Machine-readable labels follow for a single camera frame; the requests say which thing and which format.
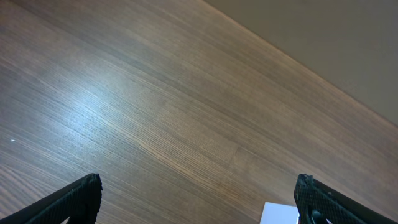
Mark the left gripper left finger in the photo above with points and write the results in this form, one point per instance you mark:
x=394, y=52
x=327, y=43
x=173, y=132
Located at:
x=76, y=203

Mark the white box pink interior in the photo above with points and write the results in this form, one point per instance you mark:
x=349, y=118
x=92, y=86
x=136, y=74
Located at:
x=274, y=213

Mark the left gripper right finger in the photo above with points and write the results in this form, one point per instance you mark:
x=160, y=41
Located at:
x=317, y=203

